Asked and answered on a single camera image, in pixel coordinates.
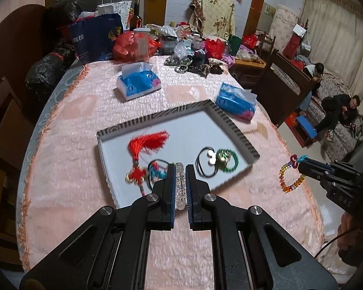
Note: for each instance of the white paper bag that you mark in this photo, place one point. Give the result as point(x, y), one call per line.
point(116, 9)

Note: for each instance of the brown wooden chair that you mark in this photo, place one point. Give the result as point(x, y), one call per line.
point(3, 120)

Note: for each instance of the dark wooden chair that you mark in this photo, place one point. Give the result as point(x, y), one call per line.
point(281, 87)

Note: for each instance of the red gift bag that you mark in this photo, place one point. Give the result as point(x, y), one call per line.
point(291, 45)

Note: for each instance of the floral covered sofa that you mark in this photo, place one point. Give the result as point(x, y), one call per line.
point(332, 148)

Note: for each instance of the dark wine bottle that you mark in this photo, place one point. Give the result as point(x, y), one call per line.
point(136, 15)

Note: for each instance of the small red plastic bag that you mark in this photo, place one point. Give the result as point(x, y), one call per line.
point(249, 40)
point(214, 48)

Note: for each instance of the grey tray with striped rim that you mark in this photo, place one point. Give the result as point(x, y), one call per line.
point(181, 130)

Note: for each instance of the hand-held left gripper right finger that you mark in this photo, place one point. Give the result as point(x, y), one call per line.
point(191, 205)

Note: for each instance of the pile of dark hair accessories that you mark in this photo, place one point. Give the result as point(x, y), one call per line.
point(196, 63)

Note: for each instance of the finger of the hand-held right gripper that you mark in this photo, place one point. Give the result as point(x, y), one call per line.
point(320, 164)
point(313, 173)

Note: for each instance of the red tassel knot ornament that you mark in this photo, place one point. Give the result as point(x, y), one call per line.
point(145, 142)

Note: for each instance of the green bag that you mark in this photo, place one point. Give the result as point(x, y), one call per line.
point(234, 44)

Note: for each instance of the blue tissue pack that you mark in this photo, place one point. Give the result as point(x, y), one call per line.
point(139, 81)
point(235, 101)

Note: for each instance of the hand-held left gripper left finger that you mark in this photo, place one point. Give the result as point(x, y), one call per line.
point(171, 196)

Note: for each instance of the person's right forearm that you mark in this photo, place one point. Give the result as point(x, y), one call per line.
point(362, 247)

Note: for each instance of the cream curtain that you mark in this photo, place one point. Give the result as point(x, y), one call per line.
point(329, 30)

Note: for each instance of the floral cloth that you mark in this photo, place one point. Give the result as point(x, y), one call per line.
point(213, 15)

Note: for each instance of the person's right hand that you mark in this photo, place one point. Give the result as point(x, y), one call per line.
point(347, 226)

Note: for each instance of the black plastic bag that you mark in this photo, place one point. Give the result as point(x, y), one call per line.
point(69, 6)
point(45, 69)

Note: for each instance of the blue shopping bag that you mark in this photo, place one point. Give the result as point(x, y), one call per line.
point(93, 39)

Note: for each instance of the glass jar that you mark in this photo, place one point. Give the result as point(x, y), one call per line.
point(168, 43)

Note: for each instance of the wooden side table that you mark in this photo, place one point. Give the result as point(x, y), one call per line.
point(248, 66)

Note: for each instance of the brown round board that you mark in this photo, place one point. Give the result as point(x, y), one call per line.
point(15, 36)

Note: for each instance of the teal bead ornament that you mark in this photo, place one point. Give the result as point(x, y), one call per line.
point(157, 173)

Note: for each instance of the blue stool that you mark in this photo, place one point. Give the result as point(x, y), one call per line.
point(306, 127)

